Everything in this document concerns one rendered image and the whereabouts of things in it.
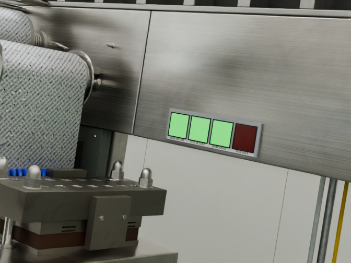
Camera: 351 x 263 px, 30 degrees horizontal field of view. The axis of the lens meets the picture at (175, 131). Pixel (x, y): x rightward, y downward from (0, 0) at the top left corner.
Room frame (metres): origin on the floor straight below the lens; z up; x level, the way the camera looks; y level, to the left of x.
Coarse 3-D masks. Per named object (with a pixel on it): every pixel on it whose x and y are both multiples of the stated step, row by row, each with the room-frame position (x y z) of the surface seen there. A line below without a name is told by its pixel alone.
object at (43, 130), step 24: (0, 96) 1.38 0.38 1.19; (24, 96) 1.42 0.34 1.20; (48, 96) 1.47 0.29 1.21; (0, 120) 1.38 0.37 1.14; (24, 120) 1.43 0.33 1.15; (48, 120) 1.48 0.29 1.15; (72, 120) 1.53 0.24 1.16; (24, 144) 1.44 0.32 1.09; (48, 144) 1.49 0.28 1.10; (72, 144) 1.54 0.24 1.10; (24, 168) 1.44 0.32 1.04; (72, 168) 1.55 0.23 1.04
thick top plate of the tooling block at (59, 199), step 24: (0, 192) 1.26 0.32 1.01; (24, 192) 1.21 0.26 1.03; (48, 192) 1.25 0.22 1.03; (72, 192) 1.30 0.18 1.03; (96, 192) 1.34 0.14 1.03; (120, 192) 1.40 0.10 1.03; (144, 192) 1.46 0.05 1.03; (24, 216) 1.21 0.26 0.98; (48, 216) 1.26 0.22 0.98; (72, 216) 1.30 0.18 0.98
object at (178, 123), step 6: (174, 114) 1.47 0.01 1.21; (180, 114) 1.46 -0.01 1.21; (174, 120) 1.46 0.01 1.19; (180, 120) 1.45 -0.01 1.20; (186, 120) 1.44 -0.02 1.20; (174, 126) 1.46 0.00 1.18; (180, 126) 1.45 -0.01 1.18; (186, 126) 1.44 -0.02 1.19; (174, 132) 1.46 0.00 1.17; (180, 132) 1.45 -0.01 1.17
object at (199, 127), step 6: (192, 120) 1.43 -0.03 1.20; (198, 120) 1.42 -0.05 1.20; (204, 120) 1.41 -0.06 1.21; (192, 126) 1.43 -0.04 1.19; (198, 126) 1.42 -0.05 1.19; (204, 126) 1.41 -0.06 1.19; (192, 132) 1.43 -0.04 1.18; (198, 132) 1.42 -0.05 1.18; (204, 132) 1.41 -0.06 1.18; (192, 138) 1.43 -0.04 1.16; (198, 138) 1.41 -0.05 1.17; (204, 138) 1.40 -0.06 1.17
